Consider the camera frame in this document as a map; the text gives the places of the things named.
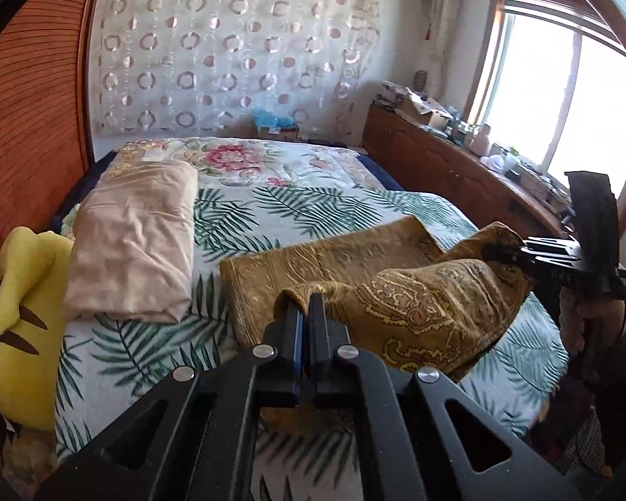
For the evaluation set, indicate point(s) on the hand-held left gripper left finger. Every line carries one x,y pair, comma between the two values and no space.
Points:
296,339

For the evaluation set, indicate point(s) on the circle print sheer curtain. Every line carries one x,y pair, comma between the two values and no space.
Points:
229,47

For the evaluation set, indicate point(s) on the person's right hand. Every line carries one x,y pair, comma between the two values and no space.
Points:
574,323

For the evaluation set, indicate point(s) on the long wooden cabinet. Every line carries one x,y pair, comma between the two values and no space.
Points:
448,172

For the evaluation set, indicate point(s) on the palm leaf bed sheet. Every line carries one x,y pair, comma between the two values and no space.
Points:
229,219

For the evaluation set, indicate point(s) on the white window curtain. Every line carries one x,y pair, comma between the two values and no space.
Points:
444,31

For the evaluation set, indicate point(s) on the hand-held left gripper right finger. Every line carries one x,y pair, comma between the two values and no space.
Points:
313,339

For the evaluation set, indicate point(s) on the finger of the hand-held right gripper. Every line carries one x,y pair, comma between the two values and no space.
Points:
553,245
516,261

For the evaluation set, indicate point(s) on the cardboard box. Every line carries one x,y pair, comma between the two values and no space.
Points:
422,109

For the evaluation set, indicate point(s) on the golden patterned cloth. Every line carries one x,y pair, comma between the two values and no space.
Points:
396,297

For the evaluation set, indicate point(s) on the small dark jar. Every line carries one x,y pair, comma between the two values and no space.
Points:
422,81

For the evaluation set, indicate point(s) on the pale pink jar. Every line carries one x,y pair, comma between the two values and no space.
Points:
482,140

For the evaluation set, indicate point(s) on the pink floral bed quilt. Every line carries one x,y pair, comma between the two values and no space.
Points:
250,159

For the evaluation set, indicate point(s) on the person's right forearm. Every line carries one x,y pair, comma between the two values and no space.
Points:
618,402

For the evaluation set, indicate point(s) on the window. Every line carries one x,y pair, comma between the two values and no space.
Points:
553,78

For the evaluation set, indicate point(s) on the blue plastic bag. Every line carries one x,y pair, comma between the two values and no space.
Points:
274,119

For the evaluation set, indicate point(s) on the beige pillow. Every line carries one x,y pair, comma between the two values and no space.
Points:
135,240

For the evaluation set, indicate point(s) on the yellow plush toy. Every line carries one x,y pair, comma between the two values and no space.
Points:
26,323

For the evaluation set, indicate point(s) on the wooden slatted headboard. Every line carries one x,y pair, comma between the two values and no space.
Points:
36,104

